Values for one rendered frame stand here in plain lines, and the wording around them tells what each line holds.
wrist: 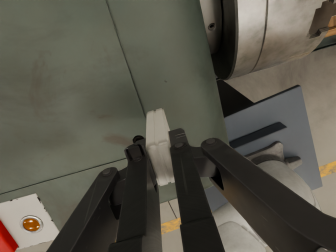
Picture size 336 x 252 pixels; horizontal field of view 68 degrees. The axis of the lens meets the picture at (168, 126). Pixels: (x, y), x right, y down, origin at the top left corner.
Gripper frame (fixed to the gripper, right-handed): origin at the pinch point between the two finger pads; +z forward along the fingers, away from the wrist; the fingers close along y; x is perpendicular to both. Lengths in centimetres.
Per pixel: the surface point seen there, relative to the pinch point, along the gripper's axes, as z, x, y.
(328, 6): 13.8, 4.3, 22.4
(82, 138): 9.2, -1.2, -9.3
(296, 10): 12.6, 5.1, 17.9
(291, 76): 135, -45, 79
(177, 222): 135, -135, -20
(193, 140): 9.3, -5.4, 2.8
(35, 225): 8.8, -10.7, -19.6
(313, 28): 15.3, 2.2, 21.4
